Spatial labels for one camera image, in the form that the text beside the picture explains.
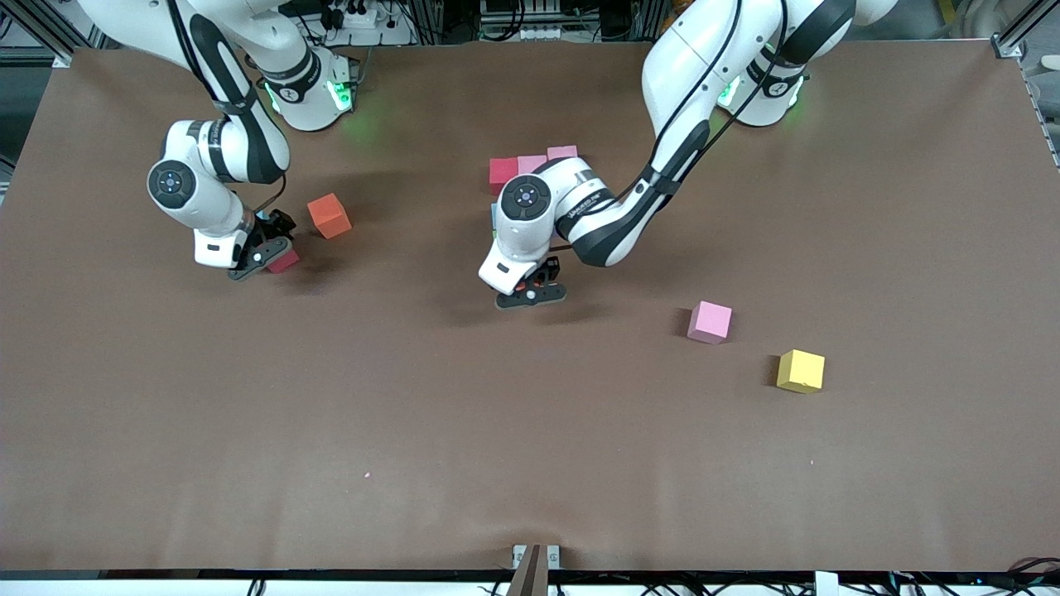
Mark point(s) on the metal bracket with post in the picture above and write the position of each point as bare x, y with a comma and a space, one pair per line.
530, 571

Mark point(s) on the yellow foam cube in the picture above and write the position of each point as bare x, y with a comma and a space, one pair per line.
801, 372

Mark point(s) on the white power strip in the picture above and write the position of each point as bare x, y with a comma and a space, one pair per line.
356, 16

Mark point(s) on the red foam cube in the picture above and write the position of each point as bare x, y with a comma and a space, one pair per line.
286, 263
503, 174

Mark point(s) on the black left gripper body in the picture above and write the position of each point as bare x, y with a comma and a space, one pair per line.
549, 267

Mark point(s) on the white corner bracket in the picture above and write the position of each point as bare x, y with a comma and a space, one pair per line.
63, 60
1009, 48

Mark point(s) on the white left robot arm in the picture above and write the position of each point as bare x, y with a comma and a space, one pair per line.
526, 199

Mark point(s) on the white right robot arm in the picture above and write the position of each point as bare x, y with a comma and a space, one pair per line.
174, 186

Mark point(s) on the aluminium frame profile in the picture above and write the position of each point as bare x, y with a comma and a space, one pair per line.
1035, 21
41, 26

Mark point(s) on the pink foam cube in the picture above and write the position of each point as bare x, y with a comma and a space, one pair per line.
710, 323
563, 152
532, 163

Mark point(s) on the brown table cover sheet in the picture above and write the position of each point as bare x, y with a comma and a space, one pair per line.
530, 430

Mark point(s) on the aluminium edge rail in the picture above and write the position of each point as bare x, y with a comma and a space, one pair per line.
1045, 124

